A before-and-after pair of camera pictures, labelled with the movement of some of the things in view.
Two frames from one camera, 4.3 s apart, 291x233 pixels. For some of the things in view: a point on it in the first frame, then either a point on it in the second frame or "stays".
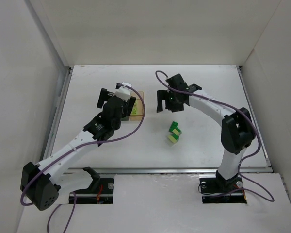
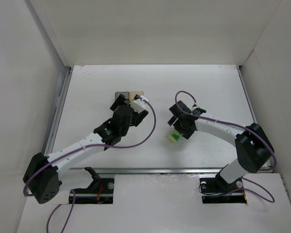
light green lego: [170, 137] stays
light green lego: [176, 132] stays
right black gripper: [169, 101] → [175, 117]
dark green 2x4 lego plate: [175, 136] stays
